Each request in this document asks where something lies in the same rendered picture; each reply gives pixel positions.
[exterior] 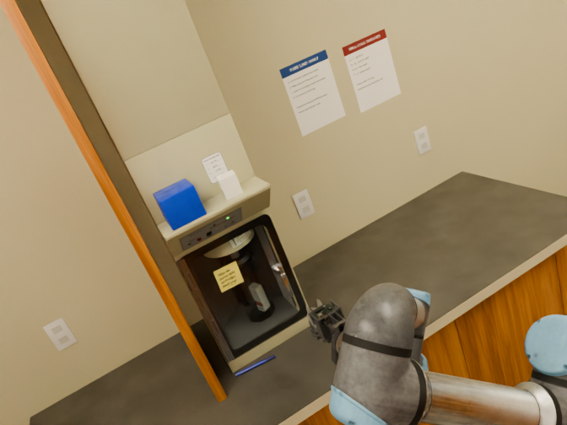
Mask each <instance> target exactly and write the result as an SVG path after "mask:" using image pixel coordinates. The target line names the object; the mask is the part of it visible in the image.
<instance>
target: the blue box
mask: <svg viewBox="0 0 567 425"><path fill-rule="evenodd" d="M153 196H154V199H155V201H156V202H157V204H158V206H159V209H160V211H161V212H162V214H163V216H164V218H165V221H166V222H167V223H168V224H169V225H170V227H171V228H172V229H173V230H177V229H178V228H180V227H182V226H184V225H186V224H188V223H190V222H192V221H194V220H196V219H198V218H200V217H202V216H204V215H206V214H207V213H206V210H205V208H204V206H203V204H202V202H201V200H200V197H199V195H198V194H197V191H196V189H195V186H194V185H193V184H192V183H191V182H189V181H188V180H187V179H183V180H179V181H177V182H176V183H174V184H172V185H170V186H167V187H166V188H164V189H162V190H160V191H156V192H155V193H154V194H153Z"/></svg>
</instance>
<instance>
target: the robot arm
mask: <svg viewBox="0 0 567 425"><path fill-rule="evenodd" d="M430 299H431V296H430V294H429V293H426V292H423V291H419V290H415V289H411V288H404V287H402V286H400V285H398V284H395V283H391V282H385V283H381V284H378V285H376V286H374V287H373V288H370V289H369V290H368V291H366V292H365V293H364V294H363V295H362V296H361V297H360V299H359V300H358V301H357V303H356V304H355V305H354V307H353V308H352V309H351V311H350V313H349V315H348V318H347V320H345V319H344V316H343V312H342V310H341V307H339V306H338V305H337V304H336V303H334V302H333V301H332V300H331V299H330V302H331V304H329V303H328V302H326V303H324V304H322V303H321V301H320V300H319V299H317V300H316V302H317V307H318V308H308V307H307V306H306V310H307V317H308V321H309V324H310V332H311V334H312V335H313V336H314V337H315V338H317V340H320V339H321V340H322V341H323V342H327V343H330V342H332V351H331V360H332V361H333V362H334V363H335V365H337V367H336V371H335V374H334V379H333V383H332V385H331V389H332V392H331V397H330V402H329V410H330V412H331V414H332V415H333V416H334V417H335V418H336V419H337V420H338V421H339V422H341V423H343V424H344V425H419V423H420V422H423V423H429V424H435V425H567V315H548V316H544V317H543V318H541V319H540V320H538V321H536V322H535V323H534V324H533V325H532V326H531V327H530V329H529V330H528V332H527V334H526V338H525V343H524V347H525V353H526V356H527V357H528V359H529V362H530V364H531V365H532V376H531V381H530V382H522V383H520V384H518V385H516V386H515V387H511V386H507V385H498V384H494V383H489V382H484V381H480V380H475V379H467V378H462V377H457V376H452V375H448V374H439V373H435V372H430V371H429V366H428V361H427V359H426V357H425V356H424V355H423V354H422V353H421V351H422V346H423V342H424V333H425V328H426V323H427V319H428V314H429V309H430ZM334 305H336V306H337V308H336V307H335V306H334Z"/></svg>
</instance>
